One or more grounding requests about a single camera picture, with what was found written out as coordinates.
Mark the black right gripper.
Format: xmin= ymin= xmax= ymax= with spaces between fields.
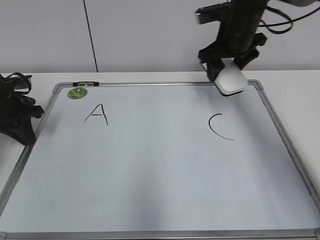
xmin=198 ymin=0 xmax=267 ymax=83

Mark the aluminium framed whiteboard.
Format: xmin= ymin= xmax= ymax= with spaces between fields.
xmin=0 ymin=80 xmax=320 ymax=239

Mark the white whiteboard eraser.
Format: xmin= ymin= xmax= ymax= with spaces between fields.
xmin=214 ymin=58 xmax=248 ymax=96

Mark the green round magnet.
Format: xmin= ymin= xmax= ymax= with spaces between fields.
xmin=67 ymin=87 xmax=88 ymax=100

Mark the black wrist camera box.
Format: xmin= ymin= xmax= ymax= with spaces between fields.
xmin=195 ymin=1 xmax=231 ymax=25

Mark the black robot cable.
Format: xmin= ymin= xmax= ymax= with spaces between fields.
xmin=258 ymin=0 xmax=320 ymax=35

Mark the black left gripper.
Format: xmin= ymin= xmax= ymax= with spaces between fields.
xmin=0 ymin=72 xmax=44 ymax=146

